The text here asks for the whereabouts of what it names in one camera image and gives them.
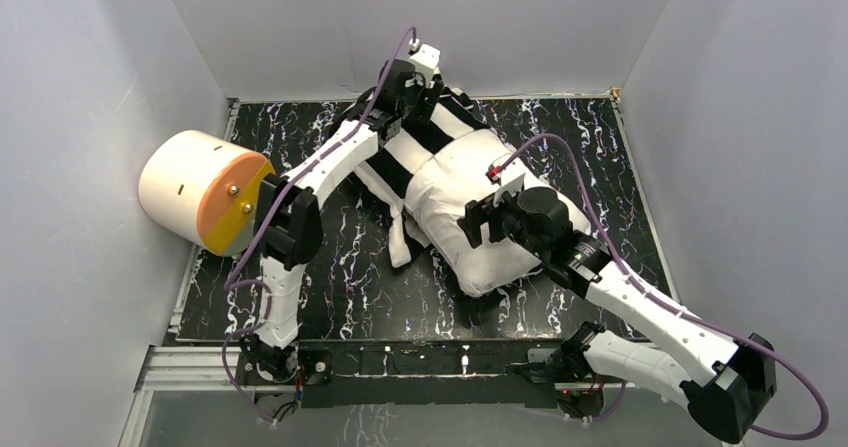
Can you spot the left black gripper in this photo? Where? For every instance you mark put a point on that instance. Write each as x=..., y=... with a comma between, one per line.
x=427, y=96

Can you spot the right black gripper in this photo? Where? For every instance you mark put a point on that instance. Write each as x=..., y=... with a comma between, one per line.
x=477, y=213

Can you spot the white pillow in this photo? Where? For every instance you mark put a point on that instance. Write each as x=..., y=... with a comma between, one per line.
x=456, y=206

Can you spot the black white striped pillowcase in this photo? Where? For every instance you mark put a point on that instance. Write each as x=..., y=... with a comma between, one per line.
x=424, y=133

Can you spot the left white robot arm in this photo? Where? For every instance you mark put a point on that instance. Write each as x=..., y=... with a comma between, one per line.
x=289, y=230

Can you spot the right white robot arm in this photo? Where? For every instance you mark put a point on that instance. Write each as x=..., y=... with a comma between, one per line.
x=724, y=384

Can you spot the white orange cylinder roll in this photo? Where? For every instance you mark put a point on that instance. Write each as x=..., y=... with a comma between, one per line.
x=205, y=190

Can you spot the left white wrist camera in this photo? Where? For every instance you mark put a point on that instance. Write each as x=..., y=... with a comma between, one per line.
x=424, y=57

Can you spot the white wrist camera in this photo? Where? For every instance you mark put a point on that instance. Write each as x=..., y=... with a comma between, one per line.
x=509, y=179
x=424, y=57

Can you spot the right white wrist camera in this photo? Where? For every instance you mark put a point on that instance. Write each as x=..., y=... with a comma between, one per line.
x=509, y=179

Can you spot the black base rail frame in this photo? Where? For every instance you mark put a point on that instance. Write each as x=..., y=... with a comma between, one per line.
x=531, y=373

